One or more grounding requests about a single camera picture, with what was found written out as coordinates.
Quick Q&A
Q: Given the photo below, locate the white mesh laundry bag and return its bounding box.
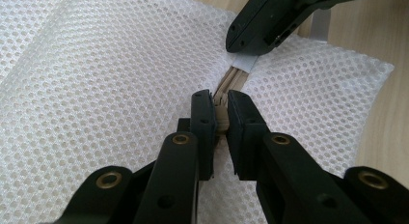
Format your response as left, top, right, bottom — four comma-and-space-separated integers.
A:
0, 0, 395, 224

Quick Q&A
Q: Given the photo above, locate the grey tape piece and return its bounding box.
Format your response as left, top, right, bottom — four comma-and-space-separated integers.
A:
309, 8, 333, 42

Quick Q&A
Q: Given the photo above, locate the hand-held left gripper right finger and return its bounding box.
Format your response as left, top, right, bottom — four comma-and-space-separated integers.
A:
227, 89, 372, 224

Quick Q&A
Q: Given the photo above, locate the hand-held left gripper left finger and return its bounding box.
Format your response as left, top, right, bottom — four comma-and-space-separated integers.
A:
132, 89, 217, 224

